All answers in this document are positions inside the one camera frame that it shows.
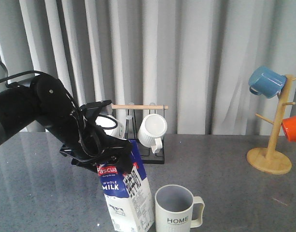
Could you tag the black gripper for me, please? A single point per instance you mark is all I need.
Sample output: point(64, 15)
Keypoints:
point(88, 142)

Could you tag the blue white milk carton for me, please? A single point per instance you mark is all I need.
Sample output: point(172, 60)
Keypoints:
point(128, 196)

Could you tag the white HOME mug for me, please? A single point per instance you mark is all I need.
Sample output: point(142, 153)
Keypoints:
point(177, 209)

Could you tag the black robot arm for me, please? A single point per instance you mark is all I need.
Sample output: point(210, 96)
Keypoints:
point(44, 99)

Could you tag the white smooth mug on rack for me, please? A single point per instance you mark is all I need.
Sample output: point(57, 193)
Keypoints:
point(111, 126)

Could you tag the white ribbed mug on rack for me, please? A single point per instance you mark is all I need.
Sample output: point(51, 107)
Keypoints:
point(151, 132)

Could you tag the grey white curtain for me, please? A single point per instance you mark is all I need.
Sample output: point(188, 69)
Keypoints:
point(195, 56)

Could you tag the wooden mug tree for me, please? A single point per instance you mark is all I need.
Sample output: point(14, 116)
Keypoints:
point(267, 159)

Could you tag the blue mug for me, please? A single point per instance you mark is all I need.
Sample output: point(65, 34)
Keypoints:
point(266, 82)

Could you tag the orange mug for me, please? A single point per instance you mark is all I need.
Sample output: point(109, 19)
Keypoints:
point(289, 128)

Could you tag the black wire mug rack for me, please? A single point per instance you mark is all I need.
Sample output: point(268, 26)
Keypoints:
point(131, 130)

